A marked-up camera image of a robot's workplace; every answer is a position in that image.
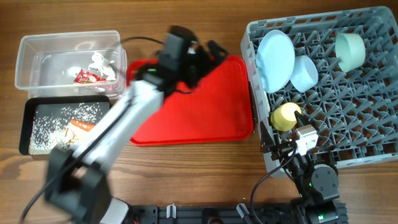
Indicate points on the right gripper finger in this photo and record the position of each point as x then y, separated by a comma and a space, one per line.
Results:
301, 120
267, 141

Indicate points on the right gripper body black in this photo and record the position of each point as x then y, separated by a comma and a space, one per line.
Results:
280, 147

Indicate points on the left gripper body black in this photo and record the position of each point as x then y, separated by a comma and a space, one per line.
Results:
199, 65

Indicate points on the yellow cup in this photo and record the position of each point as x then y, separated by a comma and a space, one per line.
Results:
283, 118

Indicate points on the light blue small bowl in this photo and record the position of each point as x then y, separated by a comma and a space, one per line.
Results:
305, 74

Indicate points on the light blue plate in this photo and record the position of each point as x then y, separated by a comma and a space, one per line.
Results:
275, 60

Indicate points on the mint green bowl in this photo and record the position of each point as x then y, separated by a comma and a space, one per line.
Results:
350, 50

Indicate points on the white tissue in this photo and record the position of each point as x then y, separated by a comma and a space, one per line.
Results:
103, 65

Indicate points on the red snack wrapper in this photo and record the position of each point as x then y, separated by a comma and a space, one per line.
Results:
84, 77

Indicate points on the orange carrot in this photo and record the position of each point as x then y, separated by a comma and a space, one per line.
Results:
82, 125

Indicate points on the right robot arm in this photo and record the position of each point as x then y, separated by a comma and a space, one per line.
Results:
316, 184

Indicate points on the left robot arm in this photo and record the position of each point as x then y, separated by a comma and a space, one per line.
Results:
76, 180

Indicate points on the grey dishwasher rack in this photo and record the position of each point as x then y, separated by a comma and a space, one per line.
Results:
355, 112

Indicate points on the red serving tray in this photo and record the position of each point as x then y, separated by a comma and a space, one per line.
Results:
218, 109

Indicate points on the clear plastic bin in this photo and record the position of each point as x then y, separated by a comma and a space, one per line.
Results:
47, 64

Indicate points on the peanut shells pile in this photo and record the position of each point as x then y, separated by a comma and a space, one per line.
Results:
69, 136

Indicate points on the black plastic tray bin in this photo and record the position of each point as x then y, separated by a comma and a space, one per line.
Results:
30, 109

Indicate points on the scattered white rice grains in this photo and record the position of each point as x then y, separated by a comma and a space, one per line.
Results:
51, 120

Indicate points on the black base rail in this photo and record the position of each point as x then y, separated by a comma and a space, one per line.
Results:
268, 213

